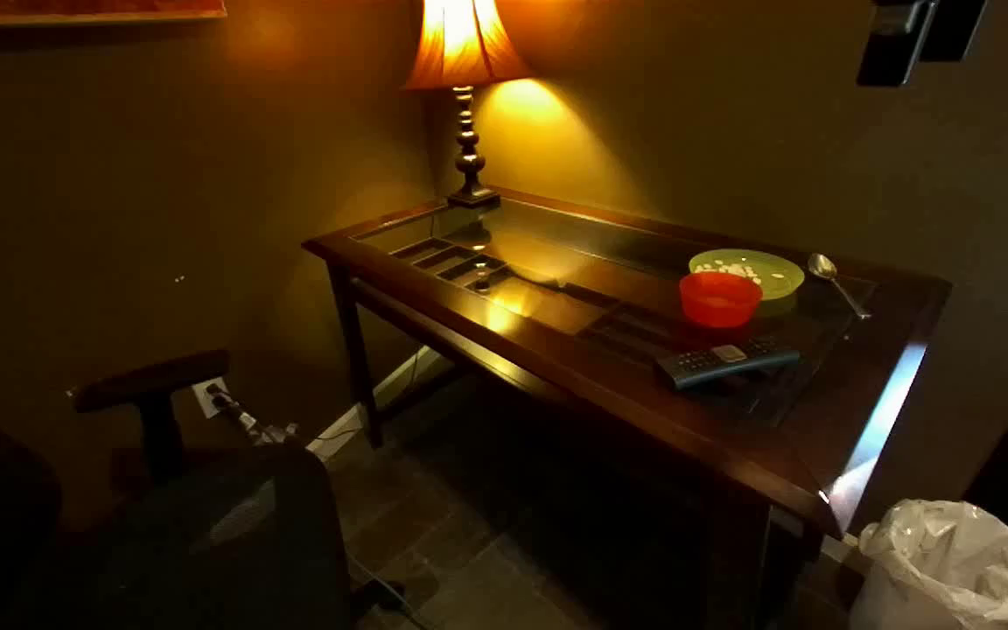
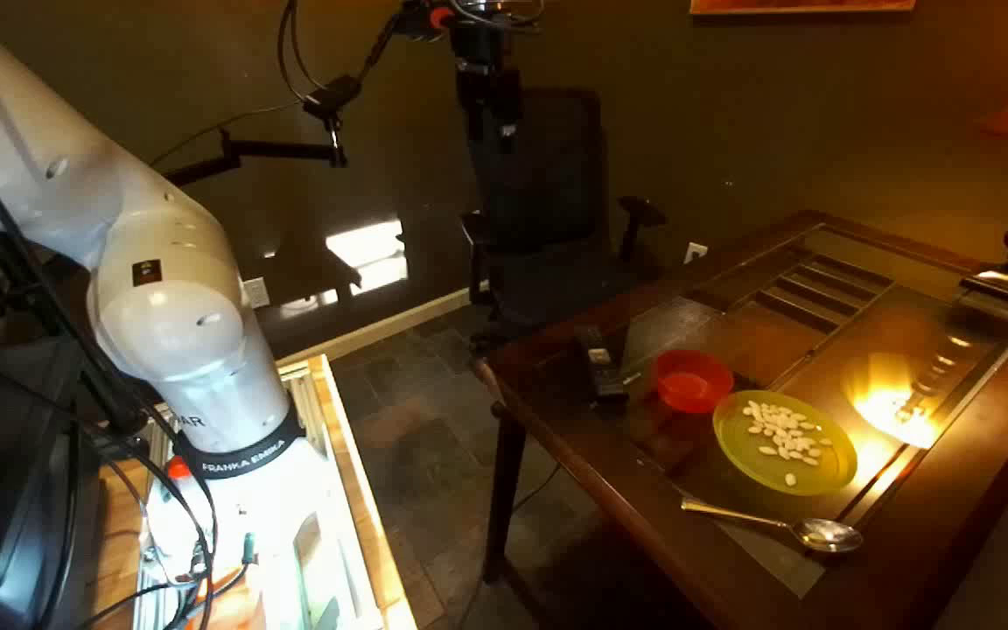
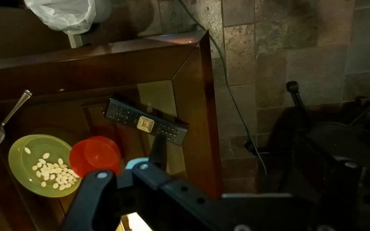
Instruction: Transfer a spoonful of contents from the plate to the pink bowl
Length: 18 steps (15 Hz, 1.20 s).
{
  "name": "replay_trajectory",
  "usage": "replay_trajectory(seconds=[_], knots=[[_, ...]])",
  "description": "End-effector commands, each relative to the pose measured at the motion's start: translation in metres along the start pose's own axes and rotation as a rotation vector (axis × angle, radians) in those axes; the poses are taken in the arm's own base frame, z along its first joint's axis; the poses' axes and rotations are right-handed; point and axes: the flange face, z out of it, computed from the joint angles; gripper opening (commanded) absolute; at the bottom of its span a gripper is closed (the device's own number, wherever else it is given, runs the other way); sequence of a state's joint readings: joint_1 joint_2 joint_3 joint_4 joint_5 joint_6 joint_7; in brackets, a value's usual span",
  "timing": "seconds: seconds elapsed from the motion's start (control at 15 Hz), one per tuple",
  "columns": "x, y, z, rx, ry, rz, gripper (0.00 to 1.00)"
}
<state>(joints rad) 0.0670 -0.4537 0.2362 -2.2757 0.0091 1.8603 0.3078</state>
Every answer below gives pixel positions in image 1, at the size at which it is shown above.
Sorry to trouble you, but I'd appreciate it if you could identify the pink-red plastic bowl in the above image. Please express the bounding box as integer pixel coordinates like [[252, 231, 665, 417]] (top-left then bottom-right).
[[679, 274, 762, 330]]

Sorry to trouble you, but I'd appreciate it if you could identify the yellow-green plate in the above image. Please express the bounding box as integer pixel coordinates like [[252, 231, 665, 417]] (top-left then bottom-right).
[[687, 248, 806, 316]]

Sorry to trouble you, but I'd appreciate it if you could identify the black remote control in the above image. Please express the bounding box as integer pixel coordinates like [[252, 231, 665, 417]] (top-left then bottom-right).
[[659, 344, 798, 389]]

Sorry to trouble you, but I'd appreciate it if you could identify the dark wooden glass-top desk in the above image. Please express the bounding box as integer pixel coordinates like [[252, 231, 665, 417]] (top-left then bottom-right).
[[309, 191, 948, 630]]

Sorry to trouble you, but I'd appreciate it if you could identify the table lamp with orange shade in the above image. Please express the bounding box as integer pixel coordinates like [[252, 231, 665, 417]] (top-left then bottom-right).
[[406, 0, 528, 211]]

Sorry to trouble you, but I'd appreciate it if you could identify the dark office chair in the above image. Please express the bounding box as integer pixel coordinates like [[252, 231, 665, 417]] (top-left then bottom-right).
[[0, 349, 353, 630]]

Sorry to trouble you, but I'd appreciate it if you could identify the white lined trash bin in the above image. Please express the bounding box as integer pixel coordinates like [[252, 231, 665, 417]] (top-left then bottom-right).
[[848, 501, 1008, 630]]

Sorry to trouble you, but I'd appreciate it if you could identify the white wall outlet with plug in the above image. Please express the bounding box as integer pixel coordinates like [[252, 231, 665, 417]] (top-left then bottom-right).
[[192, 377, 229, 419]]

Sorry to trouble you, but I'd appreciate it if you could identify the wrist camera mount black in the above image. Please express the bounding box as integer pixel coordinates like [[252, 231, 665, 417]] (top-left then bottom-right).
[[856, 0, 990, 88]]

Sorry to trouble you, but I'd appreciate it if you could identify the framed picture on wall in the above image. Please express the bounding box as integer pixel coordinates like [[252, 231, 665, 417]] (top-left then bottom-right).
[[0, 0, 229, 29]]

